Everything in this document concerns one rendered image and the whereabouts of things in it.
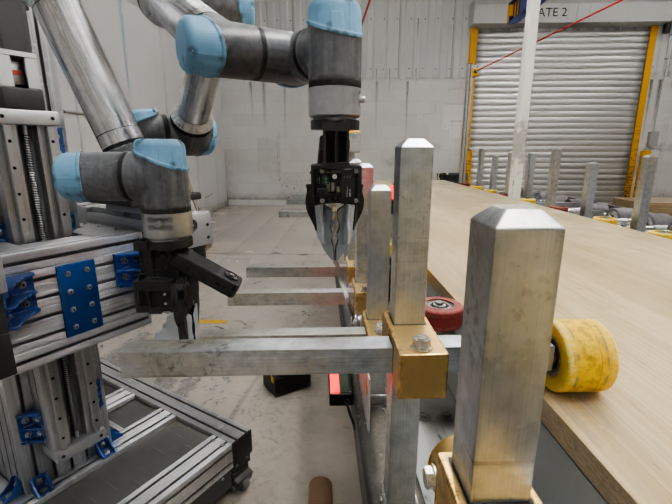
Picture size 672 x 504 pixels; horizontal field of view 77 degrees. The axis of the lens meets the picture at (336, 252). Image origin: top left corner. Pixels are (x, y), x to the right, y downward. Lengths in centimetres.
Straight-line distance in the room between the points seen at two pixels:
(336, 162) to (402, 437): 36
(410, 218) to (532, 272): 25
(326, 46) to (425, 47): 836
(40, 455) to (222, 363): 112
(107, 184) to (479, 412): 60
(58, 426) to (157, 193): 89
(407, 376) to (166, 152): 46
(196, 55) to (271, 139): 818
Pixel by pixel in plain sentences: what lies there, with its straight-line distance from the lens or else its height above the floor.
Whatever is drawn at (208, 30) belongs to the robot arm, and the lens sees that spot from 65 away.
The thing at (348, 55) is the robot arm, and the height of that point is 129.
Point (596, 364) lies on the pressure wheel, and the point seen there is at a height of 95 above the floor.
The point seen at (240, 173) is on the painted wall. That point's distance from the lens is 896.
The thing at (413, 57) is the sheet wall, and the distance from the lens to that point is 887.
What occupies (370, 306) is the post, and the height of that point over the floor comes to 90.
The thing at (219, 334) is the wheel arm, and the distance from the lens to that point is 75.
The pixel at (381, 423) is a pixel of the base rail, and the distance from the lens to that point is 80.
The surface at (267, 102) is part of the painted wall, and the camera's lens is 885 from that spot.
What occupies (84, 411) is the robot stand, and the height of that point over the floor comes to 44.
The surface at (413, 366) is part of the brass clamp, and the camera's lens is 44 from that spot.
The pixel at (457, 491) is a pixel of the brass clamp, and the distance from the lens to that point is 29.
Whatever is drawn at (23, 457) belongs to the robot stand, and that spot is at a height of 35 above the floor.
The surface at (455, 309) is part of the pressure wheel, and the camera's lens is 73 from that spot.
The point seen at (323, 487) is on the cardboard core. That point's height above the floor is 8.
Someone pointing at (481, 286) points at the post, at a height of 110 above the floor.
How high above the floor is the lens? 117
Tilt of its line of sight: 14 degrees down
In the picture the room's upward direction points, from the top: straight up
